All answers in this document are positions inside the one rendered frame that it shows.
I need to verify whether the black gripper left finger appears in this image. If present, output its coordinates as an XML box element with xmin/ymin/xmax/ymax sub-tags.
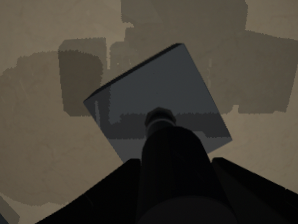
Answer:
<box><xmin>36</xmin><ymin>159</ymin><xmax>141</xmax><ymax>224</ymax></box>

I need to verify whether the black cylinder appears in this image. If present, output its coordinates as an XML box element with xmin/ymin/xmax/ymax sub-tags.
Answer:
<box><xmin>134</xmin><ymin>125</ymin><xmax>239</xmax><ymax>224</ymax></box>

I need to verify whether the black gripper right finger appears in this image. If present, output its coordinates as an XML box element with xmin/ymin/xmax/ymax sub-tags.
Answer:
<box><xmin>212</xmin><ymin>157</ymin><xmax>298</xmax><ymax>224</ymax></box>

